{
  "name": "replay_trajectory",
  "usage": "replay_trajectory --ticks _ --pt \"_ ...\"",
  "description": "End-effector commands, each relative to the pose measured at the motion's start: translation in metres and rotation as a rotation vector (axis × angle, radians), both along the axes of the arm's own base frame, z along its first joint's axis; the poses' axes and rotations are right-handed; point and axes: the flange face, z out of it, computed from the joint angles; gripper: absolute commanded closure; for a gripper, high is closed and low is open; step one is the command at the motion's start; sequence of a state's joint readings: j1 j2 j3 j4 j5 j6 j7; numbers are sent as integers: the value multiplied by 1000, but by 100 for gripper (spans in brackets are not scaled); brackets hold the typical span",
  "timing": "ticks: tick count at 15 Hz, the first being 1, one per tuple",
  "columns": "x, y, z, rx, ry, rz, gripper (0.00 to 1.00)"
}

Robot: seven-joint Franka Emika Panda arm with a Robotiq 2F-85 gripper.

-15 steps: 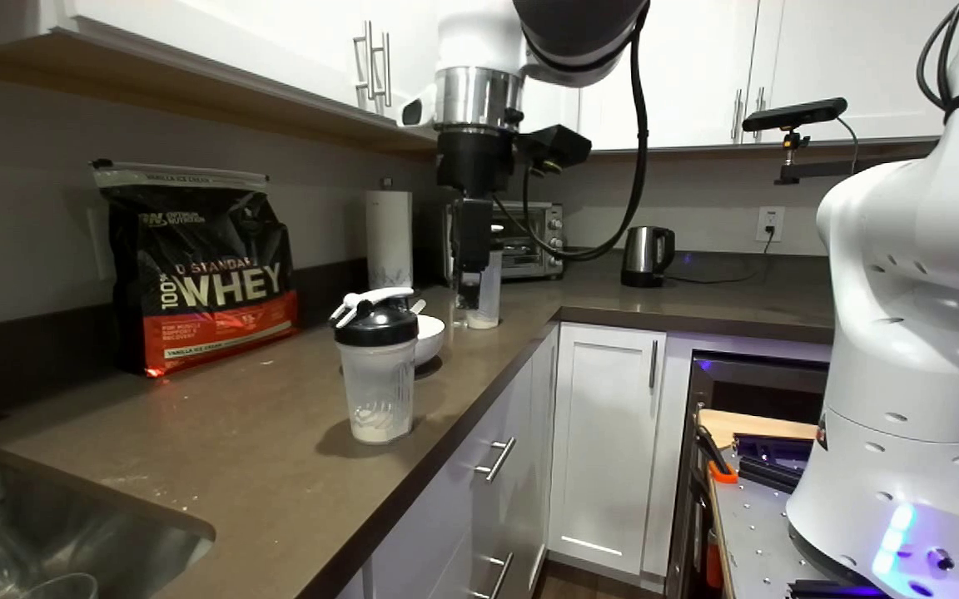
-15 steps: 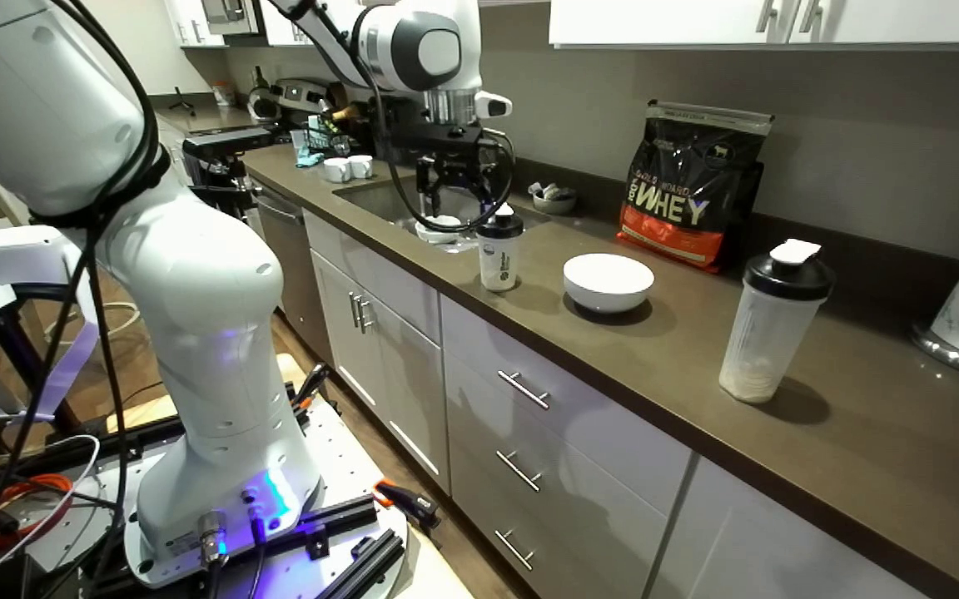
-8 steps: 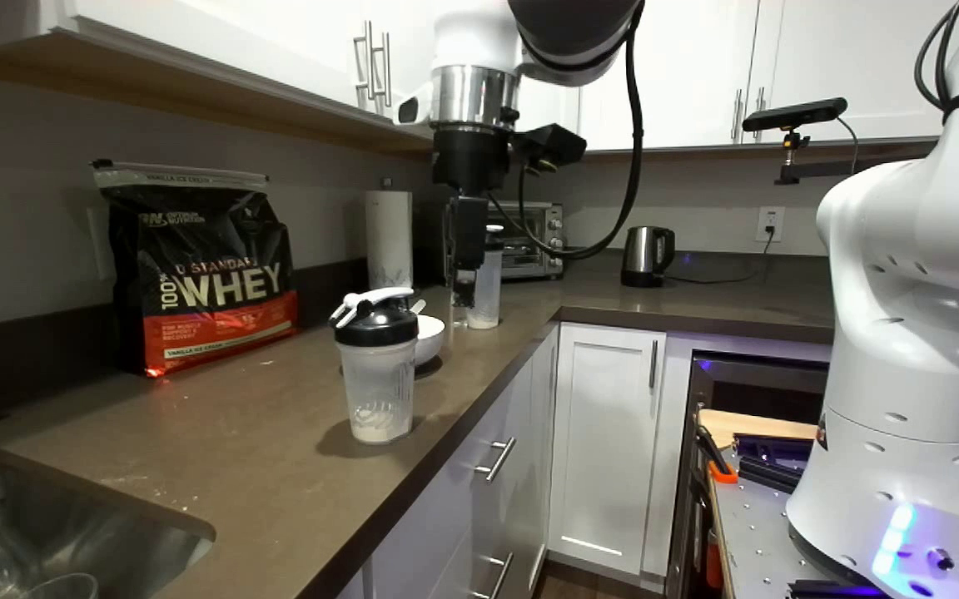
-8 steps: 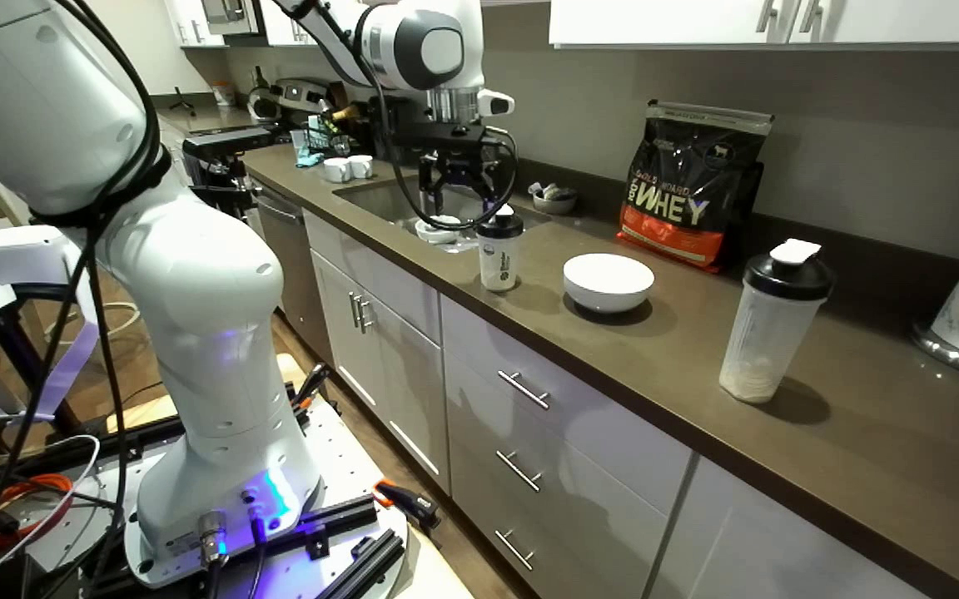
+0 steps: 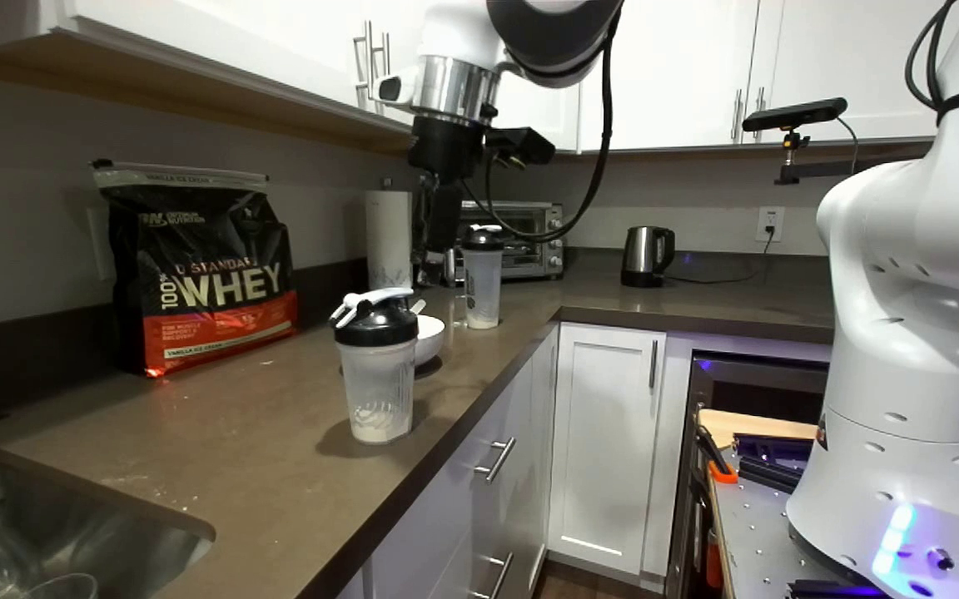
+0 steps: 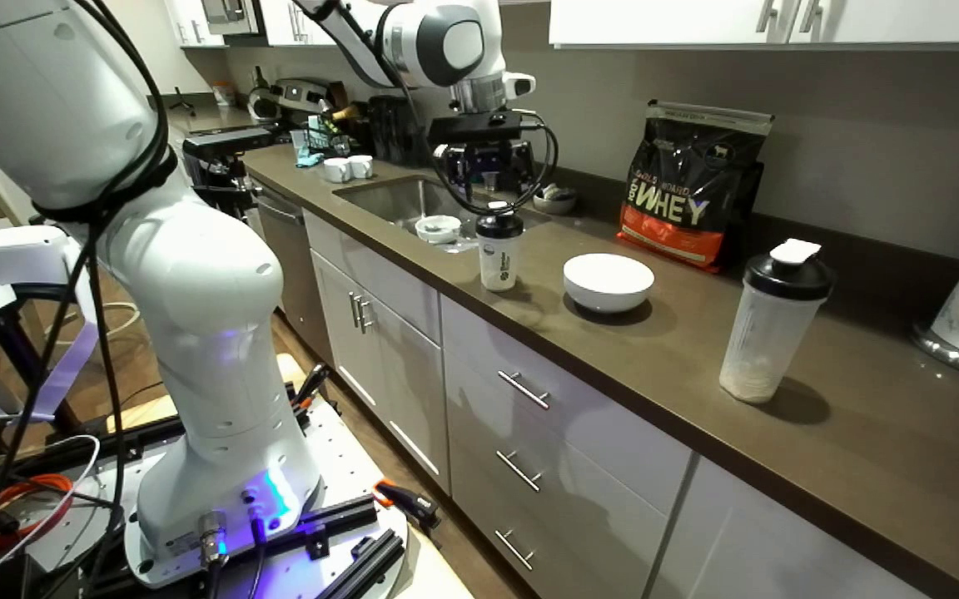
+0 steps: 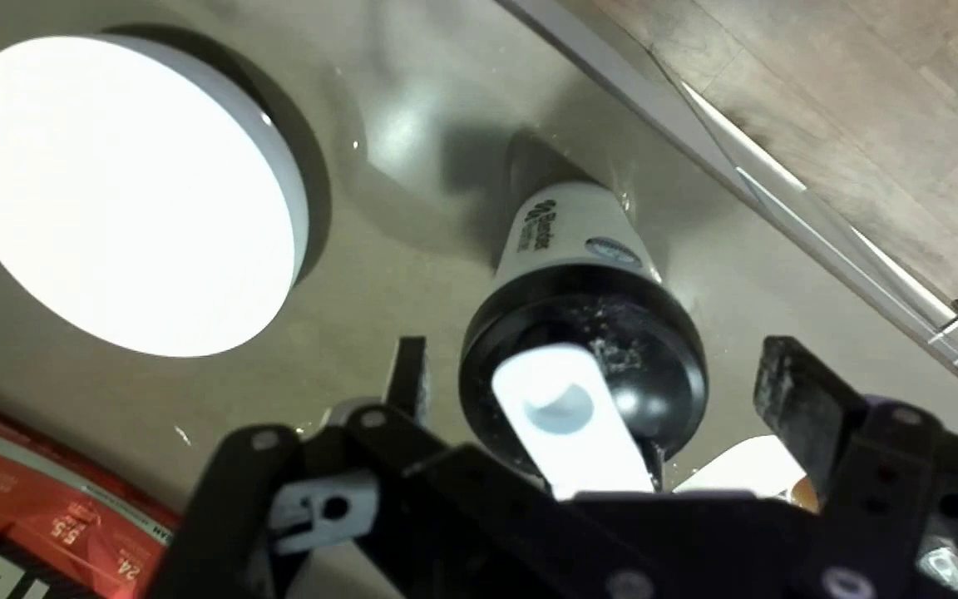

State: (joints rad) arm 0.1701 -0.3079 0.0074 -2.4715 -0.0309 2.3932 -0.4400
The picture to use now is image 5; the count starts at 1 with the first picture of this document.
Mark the white lower cabinet door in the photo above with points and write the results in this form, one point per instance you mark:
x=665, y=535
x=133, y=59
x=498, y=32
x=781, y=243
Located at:
x=599, y=445

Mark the steel electric kettle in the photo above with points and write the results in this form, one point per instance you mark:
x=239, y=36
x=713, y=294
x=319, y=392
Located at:
x=648, y=256

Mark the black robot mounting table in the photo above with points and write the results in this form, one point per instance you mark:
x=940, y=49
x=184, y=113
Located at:
x=757, y=545

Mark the stainless steel sink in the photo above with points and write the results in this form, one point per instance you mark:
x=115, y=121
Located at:
x=81, y=545

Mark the black flat device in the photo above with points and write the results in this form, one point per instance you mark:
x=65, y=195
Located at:
x=773, y=460

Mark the silver toaster oven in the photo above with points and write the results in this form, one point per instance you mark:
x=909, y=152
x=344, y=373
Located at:
x=535, y=237

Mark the white upper cabinet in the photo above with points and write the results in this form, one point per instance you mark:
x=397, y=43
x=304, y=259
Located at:
x=680, y=68
x=225, y=44

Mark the shaker bottle with black lid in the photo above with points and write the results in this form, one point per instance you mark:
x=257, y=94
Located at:
x=376, y=388

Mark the black orange whey protein bag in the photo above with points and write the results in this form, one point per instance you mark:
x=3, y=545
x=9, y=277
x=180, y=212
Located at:
x=208, y=287

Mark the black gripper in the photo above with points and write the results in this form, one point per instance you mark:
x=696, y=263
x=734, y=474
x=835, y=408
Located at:
x=439, y=156

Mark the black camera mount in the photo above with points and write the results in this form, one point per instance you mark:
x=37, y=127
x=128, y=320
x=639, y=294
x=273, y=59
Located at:
x=789, y=156

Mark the wooden board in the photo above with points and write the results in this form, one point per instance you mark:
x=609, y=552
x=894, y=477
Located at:
x=757, y=424

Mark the orange black clamp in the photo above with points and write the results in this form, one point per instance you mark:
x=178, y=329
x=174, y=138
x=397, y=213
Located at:
x=724, y=467

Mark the white drawer cabinet front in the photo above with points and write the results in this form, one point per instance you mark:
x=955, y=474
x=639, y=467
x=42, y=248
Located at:
x=515, y=401

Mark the white bowl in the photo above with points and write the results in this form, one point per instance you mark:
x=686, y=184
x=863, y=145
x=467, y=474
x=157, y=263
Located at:
x=429, y=337

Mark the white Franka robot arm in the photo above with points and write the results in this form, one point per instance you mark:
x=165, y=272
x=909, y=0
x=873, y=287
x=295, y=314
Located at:
x=914, y=335

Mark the white paper towel roll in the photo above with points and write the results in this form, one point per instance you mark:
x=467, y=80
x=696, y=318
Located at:
x=386, y=237

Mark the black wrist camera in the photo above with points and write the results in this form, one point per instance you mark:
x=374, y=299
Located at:
x=517, y=145

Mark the black stereo camera bar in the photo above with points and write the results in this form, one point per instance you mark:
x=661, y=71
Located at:
x=796, y=113

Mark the white wall outlet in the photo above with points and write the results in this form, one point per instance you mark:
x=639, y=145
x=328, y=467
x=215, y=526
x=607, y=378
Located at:
x=770, y=226

